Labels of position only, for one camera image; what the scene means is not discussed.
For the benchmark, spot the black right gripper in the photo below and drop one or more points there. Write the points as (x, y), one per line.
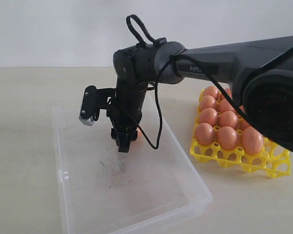
(125, 114)

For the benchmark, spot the clear plastic tray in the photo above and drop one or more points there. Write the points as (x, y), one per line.
(103, 191)

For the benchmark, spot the yellow plastic egg tray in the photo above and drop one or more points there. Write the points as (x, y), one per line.
(272, 158)

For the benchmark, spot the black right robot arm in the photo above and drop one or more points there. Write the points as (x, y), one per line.
(259, 74)

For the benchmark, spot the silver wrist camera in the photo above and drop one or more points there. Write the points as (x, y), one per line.
(95, 100)

